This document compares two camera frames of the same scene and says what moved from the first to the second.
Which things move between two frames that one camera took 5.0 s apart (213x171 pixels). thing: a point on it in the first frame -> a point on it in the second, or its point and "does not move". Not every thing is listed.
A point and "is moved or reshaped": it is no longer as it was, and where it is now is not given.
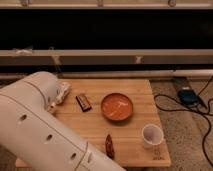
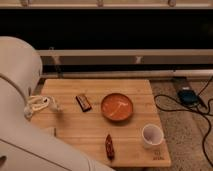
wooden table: x=119 y=119 does not move
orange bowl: x=117 y=106 does not move
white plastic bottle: x=62 y=91 is moved or reshaped
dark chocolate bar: x=83 y=102 does not move
